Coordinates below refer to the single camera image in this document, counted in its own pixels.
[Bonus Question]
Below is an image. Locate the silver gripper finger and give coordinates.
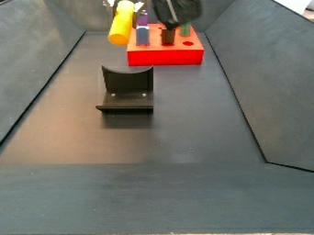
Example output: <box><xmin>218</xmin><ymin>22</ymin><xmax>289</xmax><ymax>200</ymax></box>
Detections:
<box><xmin>134</xmin><ymin>1</ymin><xmax>145</xmax><ymax>13</ymax></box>
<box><xmin>103</xmin><ymin>0</ymin><xmax>115</xmax><ymax>12</ymax></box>

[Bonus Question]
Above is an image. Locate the yellow oval cylinder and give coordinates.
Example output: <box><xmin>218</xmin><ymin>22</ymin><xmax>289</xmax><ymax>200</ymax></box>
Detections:
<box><xmin>109</xmin><ymin>0</ymin><xmax>135</xmax><ymax>46</ymax></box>

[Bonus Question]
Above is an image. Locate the red peg board base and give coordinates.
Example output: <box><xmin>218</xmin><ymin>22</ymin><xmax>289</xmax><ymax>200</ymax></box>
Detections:
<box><xmin>127</xmin><ymin>24</ymin><xmax>205</xmax><ymax>66</ymax></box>

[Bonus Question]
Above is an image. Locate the black curved fixture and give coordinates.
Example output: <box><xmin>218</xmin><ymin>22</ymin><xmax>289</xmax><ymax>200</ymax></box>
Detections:
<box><xmin>97</xmin><ymin>67</ymin><xmax>154</xmax><ymax>112</ymax></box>

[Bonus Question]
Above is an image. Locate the purple block peg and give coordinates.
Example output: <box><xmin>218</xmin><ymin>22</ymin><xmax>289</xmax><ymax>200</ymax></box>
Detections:
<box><xmin>138</xmin><ymin>10</ymin><xmax>149</xmax><ymax>26</ymax></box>

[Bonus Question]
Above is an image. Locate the blue block peg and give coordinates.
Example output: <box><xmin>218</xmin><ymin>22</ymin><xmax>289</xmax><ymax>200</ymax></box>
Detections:
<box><xmin>137</xmin><ymin>26</ymin><xmax>150</xmax><ymax>46</ymax></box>

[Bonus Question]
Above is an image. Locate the brown block peg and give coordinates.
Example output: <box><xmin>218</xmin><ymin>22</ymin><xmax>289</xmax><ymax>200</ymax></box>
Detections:
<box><xmin>161</xmin><ymin>28</ymin><xmax>175</xmax><ymax>45</ymax></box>

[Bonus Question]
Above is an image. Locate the green star peg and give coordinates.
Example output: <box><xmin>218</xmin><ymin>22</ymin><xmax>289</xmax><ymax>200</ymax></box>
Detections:
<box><xmin>181</xmin><ymin>22</ymin><xmax>191</xmax><ymax>37</ymax></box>

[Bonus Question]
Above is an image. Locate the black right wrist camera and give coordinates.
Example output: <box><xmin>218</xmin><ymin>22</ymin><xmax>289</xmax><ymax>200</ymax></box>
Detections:
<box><xmin>153</xmin><ymin>0</ymin><xmax>202</xmax><ymax>30</ymax></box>

